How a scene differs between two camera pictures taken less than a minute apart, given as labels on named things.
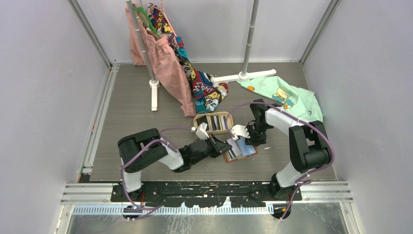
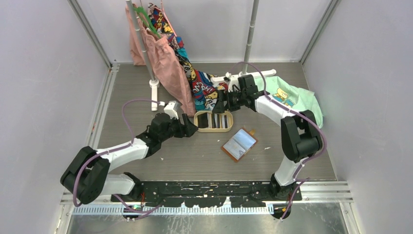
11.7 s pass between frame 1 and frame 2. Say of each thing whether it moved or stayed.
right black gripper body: moved
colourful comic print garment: stayed
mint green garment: stayed
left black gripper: moved
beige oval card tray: stayed
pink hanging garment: stayed
